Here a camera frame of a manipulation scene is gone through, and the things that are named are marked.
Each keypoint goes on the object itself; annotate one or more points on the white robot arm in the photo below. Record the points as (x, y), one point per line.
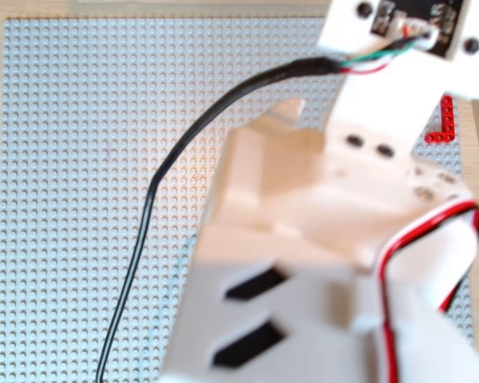
(283, 239)

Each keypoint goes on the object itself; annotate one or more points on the red L-shaped Lego beam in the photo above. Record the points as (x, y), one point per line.
(448, 119)

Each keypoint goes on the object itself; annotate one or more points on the grey Lego baseplate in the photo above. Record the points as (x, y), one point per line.
(64, 159)

